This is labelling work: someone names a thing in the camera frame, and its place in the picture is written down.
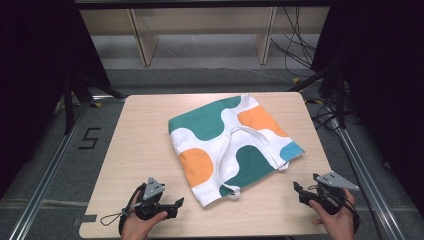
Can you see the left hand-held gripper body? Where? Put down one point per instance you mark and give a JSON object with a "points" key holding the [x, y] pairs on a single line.
{"points": [[152, 190]]}

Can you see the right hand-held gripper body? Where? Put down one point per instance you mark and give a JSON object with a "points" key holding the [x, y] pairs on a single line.
{"points": [[330, 181]]}

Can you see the white teal orange tote bag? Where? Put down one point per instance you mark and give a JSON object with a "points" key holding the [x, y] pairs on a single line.
{"points": [[206, 120]]}

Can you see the person's left hand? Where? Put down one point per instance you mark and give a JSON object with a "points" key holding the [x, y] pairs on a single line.
{"points": [[140, 225]]}

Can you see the person's right hand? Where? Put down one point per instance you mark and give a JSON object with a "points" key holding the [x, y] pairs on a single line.
{"points": [[335, 223]]}

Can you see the grey tape strip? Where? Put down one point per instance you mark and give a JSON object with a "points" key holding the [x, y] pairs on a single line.
{"points": [[89, 219]]}

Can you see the yellow tape piece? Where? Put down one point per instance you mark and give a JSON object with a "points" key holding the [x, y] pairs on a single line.
{"points": [[316, 101], [97, 104], [296, 80]]}

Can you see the black metal stand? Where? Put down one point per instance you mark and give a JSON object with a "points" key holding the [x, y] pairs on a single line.
{"points": [[69, 106], [340, 100]]}

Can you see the black curtain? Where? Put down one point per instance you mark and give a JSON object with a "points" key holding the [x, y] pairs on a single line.
{"points": [[383, 83], [33, 83]]}

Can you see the light wooden shelf unit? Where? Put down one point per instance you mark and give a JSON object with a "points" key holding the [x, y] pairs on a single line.
{"points": [[146, 36]]}

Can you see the aluminium floor rail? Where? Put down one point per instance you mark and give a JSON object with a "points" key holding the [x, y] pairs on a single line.
{"points": [[366, 180], [50, 173]]}

